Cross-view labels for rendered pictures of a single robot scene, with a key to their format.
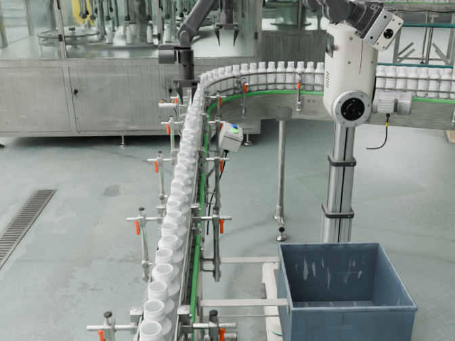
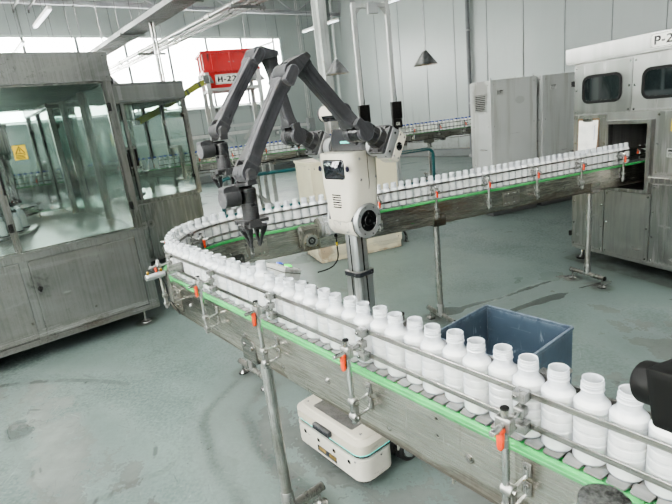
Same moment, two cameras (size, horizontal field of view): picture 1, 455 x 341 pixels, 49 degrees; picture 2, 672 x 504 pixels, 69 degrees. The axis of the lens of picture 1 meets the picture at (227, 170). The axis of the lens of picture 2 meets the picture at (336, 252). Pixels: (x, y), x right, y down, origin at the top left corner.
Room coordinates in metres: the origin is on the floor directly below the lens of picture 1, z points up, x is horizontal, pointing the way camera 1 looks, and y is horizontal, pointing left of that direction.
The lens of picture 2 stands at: (0.34, 0.92, 1.65)
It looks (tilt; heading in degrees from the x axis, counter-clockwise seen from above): 16 degrees down; 323
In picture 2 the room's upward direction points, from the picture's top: 7 degrees counter-clockwise
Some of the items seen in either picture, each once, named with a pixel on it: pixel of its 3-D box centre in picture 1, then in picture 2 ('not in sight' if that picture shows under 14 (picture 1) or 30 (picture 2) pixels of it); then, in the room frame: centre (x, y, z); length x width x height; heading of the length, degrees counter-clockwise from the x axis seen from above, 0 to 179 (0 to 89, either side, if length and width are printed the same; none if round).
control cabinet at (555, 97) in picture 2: not in sight; (551, 138); (4.25, -6.43, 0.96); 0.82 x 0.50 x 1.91; 72
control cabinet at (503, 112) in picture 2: not in sight; (503, 145); (4.52, -5.57, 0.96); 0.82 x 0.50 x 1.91; 72
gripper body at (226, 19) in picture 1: (226, 18); (223, 164); (2.26, 0.00, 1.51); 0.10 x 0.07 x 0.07; 91
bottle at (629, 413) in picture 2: not in sight; (628, 432); (0.62, 0.13, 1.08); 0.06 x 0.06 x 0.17
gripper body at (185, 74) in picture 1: (186, 73); (250, 213); (1.81, 0.15, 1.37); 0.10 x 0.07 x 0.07; 91
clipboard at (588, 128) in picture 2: not in sight; (587, 136); (2.48, -3.75, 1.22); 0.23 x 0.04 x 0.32; 162
